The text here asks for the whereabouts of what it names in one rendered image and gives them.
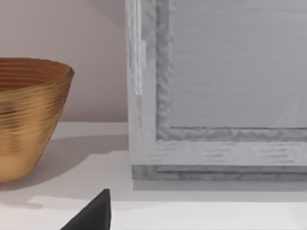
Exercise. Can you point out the grey cabinet door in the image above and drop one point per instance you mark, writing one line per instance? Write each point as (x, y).
(237, 67)

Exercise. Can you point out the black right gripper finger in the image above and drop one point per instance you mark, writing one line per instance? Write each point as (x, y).
(97, 214)

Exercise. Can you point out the brown woven basket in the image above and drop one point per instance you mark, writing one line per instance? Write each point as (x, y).
(31, 124)

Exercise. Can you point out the grey wooden cabinet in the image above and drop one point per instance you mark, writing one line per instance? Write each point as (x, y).
(144, 148)

